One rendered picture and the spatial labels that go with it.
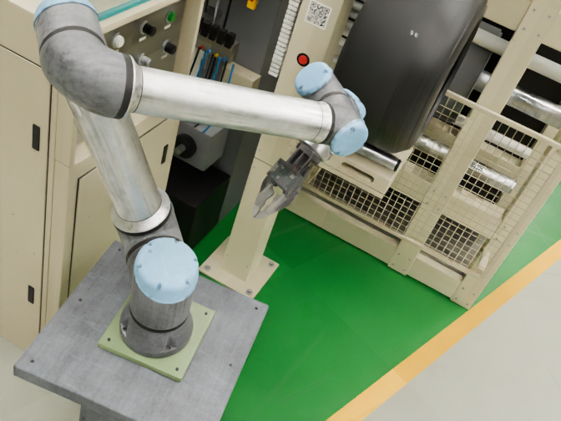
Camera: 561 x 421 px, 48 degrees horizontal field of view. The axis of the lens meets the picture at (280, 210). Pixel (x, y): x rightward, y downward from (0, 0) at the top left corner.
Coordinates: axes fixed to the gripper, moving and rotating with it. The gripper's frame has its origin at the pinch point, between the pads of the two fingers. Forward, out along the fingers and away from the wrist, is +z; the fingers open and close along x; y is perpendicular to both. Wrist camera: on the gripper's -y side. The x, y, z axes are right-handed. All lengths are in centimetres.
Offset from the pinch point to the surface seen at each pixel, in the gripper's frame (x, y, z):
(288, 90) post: -31, -52, -39
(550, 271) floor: 98, -200, -80
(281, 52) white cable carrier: -40, -45, -46
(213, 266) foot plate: -24, -114, 29
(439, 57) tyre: 6, -14, -64
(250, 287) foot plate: -6, -115, 25
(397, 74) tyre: 0, -16, -54
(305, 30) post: -36, -36, -54
